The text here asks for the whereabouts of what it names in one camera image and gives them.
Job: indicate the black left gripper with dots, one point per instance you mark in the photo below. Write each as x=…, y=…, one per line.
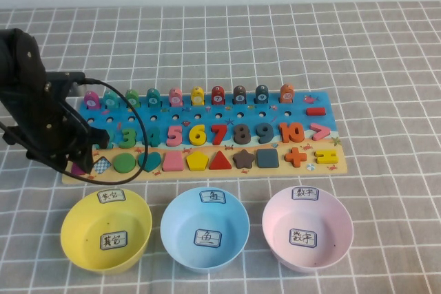
x=44, y=135

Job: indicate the magenta wooden rectangle piece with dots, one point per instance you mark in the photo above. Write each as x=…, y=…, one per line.
x=77, y=170

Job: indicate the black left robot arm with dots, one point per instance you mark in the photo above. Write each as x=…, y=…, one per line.
x=17, y=56

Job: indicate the green wooden circle piece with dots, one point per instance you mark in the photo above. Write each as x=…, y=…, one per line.
x=124, y=163

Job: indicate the teal wooden heart piece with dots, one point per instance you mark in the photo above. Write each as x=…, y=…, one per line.
x=154, y=161

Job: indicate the pink wooden trapezoid piece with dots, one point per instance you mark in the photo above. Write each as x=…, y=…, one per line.
x=173, y=162

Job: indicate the yellow wooden pentagon piece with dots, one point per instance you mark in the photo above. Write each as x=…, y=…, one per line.
x=197, y=161

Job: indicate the yellow plastic bowl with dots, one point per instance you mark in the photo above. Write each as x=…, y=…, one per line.
x=103, y=259

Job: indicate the red wooden triangle piece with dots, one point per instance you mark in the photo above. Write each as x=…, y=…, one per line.
x=220, y=163

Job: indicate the light blue plastic bowl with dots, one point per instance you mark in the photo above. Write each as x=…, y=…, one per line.
x=206, y=211

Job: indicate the brown wooden star piece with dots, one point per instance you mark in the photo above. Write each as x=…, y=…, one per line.
x=243, y=159

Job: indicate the wooden number puzzle board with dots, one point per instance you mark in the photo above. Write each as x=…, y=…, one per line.
x=241, y=115

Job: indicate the dark blue wooden square piece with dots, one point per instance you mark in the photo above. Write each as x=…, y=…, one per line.
x=267, y=158

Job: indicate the pink plastic bowl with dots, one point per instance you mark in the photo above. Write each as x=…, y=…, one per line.
x=306, y=215

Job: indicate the teal wooden numeral 2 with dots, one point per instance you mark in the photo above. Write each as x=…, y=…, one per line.
x=112, y=139

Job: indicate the green wooden numeral 3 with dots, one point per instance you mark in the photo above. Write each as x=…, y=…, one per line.
x=128, y=138

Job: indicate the magenta fish peg number 1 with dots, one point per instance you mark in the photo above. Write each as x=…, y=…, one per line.
x=91, y=101

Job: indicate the teal fish peg number 2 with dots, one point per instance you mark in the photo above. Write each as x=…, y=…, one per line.
x=110, y=102

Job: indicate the green fish peg number 3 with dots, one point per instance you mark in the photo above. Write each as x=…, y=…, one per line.
x=131, y=100

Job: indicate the teal wooden numeral 4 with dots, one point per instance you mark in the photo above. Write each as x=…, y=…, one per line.
x=154, y=139

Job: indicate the teal fish peg number 4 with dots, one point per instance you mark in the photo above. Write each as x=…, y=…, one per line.
x=153, y=98

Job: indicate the pink wooden numeral 5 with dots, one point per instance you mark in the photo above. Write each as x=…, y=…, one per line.
x=175, y=140

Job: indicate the pink fish peg number 5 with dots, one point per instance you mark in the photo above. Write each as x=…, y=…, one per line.
x=175, y=97

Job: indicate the yellow wooden numeral 6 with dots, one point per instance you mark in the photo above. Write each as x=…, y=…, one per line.
x=197, y=139

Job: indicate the yellow fish peg number 6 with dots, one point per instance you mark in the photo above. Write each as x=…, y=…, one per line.
x=197, y=97

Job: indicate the red wooden numeral 7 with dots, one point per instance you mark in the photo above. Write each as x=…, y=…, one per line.
x=220, y=129

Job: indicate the red fish peg number 7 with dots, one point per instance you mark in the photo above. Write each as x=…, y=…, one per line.
x=218, y=96

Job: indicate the brown wooden numeral 8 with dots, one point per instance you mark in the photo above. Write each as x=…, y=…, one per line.
x=242, y=139

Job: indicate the brown fish peg number 8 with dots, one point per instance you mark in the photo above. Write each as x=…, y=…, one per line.
x=240, y=95

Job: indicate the grey checked tablecloth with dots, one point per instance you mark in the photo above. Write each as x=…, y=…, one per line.
x=220, y=49

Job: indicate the dark blue wooden numeral 9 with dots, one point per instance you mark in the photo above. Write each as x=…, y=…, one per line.
x=265, y=128

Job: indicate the dark blue fish peg number 9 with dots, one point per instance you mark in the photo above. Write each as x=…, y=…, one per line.
x=262, y=95

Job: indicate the orange wooden numeral 10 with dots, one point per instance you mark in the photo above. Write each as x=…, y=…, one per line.
x=285, y=133

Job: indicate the orange fish peg number 10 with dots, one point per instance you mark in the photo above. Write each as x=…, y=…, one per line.
x=286, y=94

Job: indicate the orange wooden plus sign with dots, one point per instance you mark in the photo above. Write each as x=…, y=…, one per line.
x=295, y=157

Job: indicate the red wooden minus sign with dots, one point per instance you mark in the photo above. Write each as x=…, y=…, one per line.
x=316, y=111

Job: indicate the pink wooden greater-than sign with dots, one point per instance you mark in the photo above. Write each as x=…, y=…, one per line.
x=324, y=131

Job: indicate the yellow wooden equals sign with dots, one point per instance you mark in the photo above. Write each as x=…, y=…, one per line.
x=325, y=153

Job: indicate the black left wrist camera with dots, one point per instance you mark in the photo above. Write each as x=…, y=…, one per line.
x=62, y=78

